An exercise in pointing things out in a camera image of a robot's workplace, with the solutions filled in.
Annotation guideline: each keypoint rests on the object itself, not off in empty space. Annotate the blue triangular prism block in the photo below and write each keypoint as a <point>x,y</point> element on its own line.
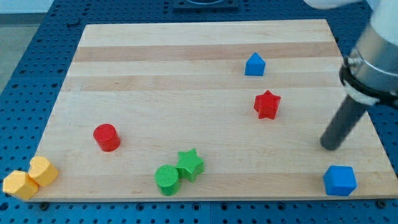
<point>255,65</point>

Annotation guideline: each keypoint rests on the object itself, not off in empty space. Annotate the green cylinder block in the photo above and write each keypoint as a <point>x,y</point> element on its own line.
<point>167,180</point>

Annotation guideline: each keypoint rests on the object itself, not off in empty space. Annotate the light wooden board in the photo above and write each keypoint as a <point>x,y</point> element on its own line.
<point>173,87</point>

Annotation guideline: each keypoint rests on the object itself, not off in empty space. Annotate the yellow heart block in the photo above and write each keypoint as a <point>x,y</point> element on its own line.
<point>42,171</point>

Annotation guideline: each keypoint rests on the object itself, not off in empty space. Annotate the green star block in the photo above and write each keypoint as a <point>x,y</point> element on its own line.
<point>189,165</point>

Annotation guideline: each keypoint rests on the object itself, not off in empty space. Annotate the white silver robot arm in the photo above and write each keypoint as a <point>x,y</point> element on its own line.
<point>368,74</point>

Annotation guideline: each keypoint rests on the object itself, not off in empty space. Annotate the red cylinder block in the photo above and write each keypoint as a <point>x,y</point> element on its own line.
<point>107,137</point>

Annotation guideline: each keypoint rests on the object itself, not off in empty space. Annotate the blue cube block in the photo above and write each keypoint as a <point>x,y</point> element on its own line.
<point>339,181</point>

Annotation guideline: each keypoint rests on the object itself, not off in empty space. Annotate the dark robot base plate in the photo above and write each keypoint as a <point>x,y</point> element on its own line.
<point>204,4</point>

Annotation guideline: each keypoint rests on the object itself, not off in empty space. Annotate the yellow hexagon block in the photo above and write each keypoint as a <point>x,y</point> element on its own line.
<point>19,184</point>

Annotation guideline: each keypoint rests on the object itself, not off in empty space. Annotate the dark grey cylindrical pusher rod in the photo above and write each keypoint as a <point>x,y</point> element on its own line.
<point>344,120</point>

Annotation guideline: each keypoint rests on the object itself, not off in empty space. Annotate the red star block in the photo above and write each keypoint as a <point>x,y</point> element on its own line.
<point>266,105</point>

